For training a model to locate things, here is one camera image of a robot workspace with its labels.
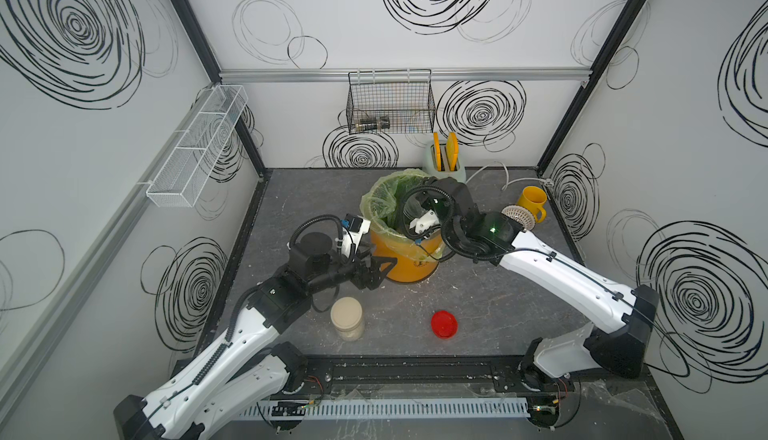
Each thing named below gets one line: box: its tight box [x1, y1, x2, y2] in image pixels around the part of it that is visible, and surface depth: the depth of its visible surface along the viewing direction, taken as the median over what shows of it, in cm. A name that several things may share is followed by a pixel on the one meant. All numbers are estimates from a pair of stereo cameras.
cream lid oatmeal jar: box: [330, 296, 365, 342], surface depth 74 cm
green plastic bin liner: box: [359, 169, 445, 261], surface depth 78 cm
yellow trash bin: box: [370, 230, 444, 283], surface depth 74 cm
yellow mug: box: [517, 185, 547, 223], surface depth 102 cm
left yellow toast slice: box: [433, 132, 442, 172], surface depth 101 cm
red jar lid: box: [431, 310, 459, 339], surface depth 84 cm
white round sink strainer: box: [501, 204, 535, 231], surface depth 104 cm
